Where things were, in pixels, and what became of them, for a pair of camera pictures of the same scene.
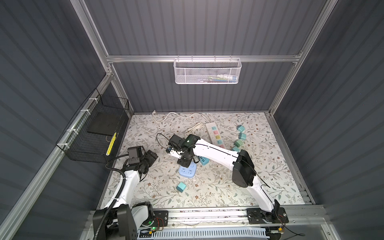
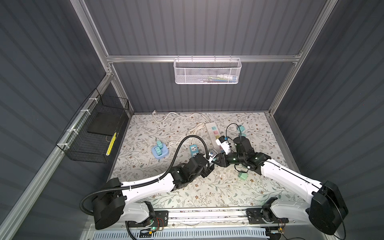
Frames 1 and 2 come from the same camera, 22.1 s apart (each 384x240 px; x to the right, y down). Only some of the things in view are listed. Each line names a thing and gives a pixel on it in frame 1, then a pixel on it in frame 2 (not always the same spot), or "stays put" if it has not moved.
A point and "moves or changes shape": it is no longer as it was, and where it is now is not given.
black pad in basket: (105, 123) stays put
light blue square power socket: (189, 172) moves or changes shape
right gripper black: (182, 163) -> (221, 159)
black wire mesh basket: (95, 133) stays put
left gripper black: (150, 156) -> (207, 170)
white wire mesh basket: (207, 71) stays put
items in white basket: (220, 78) stays put
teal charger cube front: (181, 186) moves or changes shape
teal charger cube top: (240, 128) stays put
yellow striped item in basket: (111, 144) stays put
